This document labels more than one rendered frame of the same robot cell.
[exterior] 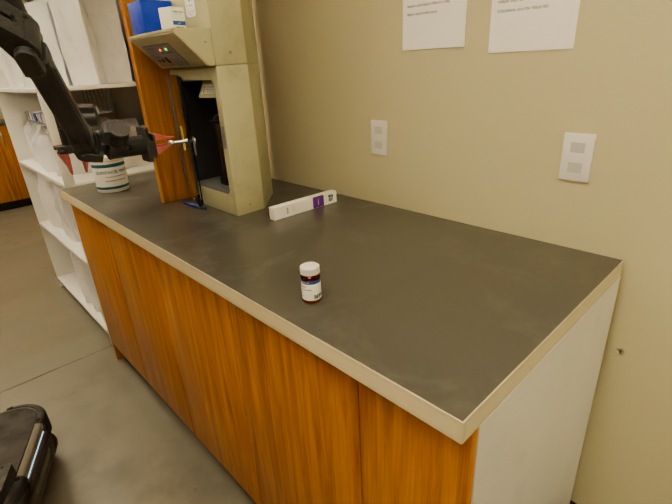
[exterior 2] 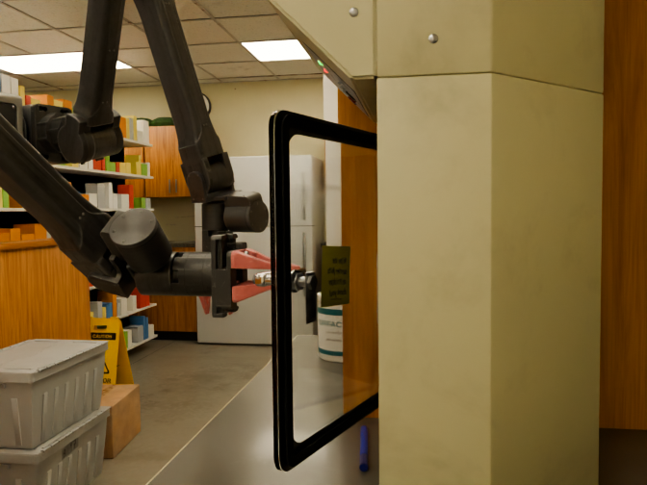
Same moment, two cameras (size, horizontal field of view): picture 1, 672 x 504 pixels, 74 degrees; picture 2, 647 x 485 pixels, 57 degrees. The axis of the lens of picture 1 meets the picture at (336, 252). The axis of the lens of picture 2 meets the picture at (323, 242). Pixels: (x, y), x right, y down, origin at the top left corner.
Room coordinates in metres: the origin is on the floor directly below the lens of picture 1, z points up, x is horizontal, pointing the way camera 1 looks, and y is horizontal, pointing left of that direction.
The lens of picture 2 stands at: (1.01, -0.12, 1.28)
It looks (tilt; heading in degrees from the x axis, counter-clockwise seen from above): 3 degrees down; 52
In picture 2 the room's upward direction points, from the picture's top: 1 degrees counter-clockwise
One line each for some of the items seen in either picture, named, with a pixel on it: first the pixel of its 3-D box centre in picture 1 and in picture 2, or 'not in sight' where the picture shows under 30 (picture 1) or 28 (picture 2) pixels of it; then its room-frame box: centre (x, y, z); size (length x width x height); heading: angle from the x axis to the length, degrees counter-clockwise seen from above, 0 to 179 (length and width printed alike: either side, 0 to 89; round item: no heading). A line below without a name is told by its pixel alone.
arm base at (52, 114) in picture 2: not in sight; (62, 133); (1.37, 1.23, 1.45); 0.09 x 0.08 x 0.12; 19
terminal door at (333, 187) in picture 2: (184, 139); (340, 280); (1.51, 0.48, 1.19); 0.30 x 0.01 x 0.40; 23
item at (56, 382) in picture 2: not in sight; (35, 389); (1.63, 2.79, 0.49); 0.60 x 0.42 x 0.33; 43
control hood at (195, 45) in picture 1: (170, 50); (340, 67); (1.51, 0.47, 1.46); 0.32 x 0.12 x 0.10; 43
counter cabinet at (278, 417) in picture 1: (271, 333); not in sight; (1.46, 0.27, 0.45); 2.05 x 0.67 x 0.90; 43
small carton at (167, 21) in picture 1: (172, 19); not in sight; (1.47, 0.44, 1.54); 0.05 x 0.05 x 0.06; 60
